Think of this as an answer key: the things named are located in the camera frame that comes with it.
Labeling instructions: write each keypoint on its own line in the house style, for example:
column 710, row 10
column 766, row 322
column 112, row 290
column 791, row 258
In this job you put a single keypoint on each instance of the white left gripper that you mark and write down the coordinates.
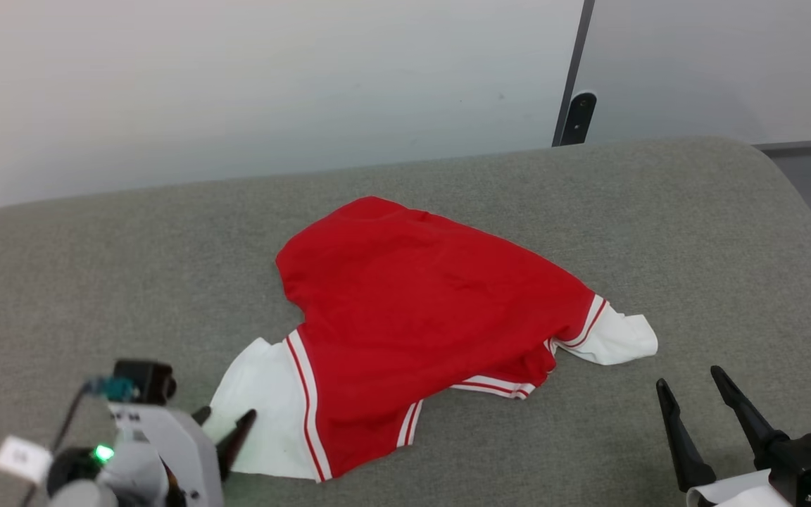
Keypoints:
column 180, row 458

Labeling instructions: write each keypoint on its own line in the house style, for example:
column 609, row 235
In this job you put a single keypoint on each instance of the vertical wall joint strip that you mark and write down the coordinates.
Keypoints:
column 578, row 42

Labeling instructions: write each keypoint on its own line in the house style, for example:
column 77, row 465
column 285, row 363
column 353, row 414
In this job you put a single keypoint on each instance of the small wall bracket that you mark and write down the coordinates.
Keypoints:
column 579, row 120

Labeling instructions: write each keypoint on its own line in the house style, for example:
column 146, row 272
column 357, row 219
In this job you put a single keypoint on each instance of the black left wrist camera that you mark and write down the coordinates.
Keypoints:
column 145, row 380

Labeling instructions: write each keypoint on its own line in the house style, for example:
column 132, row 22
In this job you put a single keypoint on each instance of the white label tag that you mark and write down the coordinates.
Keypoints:
column 22, row 458

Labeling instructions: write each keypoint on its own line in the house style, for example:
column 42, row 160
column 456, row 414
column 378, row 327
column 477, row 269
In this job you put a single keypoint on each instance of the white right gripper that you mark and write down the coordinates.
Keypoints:
column 736, row 493

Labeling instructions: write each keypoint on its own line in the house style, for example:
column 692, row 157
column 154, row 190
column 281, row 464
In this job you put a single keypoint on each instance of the red and white jersey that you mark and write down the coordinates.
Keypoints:
column 412, row 317

